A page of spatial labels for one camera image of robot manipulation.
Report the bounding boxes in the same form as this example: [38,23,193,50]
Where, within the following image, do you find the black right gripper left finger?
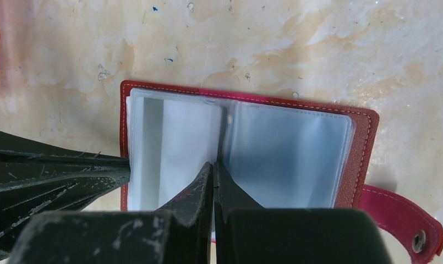
[9,163,214,263]

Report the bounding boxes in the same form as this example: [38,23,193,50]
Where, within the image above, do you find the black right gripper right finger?
[214,163,391,263]

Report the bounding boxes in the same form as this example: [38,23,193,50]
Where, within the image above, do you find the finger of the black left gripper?
[0,170,130,261]
[0,131,130,172]

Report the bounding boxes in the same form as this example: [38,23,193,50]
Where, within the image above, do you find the red leather card holder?
[120,80,443,263]

